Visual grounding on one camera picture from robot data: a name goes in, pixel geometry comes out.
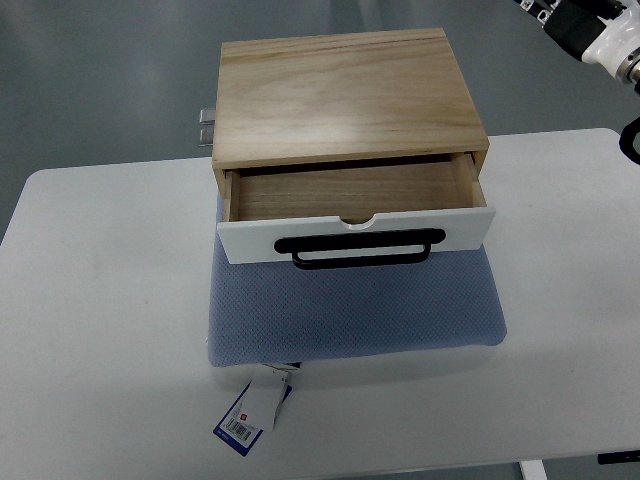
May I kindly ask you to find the black bracket under table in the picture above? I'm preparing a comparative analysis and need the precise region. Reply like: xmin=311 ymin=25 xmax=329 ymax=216
xmin=597 ymin=450 xmax=640 ymax=465

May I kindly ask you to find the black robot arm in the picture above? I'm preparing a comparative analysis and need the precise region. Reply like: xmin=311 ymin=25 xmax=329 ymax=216
xmin=616 ymin=48 xmax=639 ymax=165

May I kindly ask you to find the grey metal clamp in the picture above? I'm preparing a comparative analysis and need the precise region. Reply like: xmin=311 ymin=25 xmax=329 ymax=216
xmin=199 ymin=108 xmax=216 ymax=125
xmin=199 ymin=126 xmax=214 ymax=147

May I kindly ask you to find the white table leg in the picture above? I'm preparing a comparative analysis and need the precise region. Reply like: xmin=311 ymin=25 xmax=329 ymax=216
xmin=519 ymin=460 xmax=548 ymax=480

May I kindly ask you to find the upper grey metal clamp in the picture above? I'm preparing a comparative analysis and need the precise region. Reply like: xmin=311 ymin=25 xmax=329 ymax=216
xmin=199 ymin=108 xmax=216 ymax=125

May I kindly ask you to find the black drawer handle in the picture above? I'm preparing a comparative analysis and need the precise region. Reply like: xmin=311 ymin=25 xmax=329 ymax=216
xmin=274 ymin=228 xmax=446 ymax=270

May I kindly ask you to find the lower grey metal clamp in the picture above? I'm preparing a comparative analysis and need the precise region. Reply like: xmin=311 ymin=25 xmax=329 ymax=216
xmin=199 ymin=126 xmax=214 ymax=147

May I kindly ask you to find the white drawer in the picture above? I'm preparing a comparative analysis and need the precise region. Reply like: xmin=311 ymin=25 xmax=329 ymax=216
xmin=217 ymin=152 xmax=496 ymax=264

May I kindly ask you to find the wooden drawer cabinet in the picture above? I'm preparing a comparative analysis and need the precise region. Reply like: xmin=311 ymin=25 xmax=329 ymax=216
xmin=211 ymin=27 xmax=490 ymax=194

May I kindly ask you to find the white blue product tag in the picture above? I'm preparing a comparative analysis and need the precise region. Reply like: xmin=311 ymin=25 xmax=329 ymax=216
xmin=212 ymin=363 xmax=301 ymax=457

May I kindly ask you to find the blue mesh cushion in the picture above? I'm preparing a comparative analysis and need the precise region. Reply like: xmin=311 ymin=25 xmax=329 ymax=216
xmin=205 ymin=194 xmax=509 ymax=369

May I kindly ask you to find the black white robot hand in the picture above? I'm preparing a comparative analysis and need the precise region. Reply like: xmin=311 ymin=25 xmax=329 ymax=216
xmin=516 ymin=0 xmax=639 ymax=76

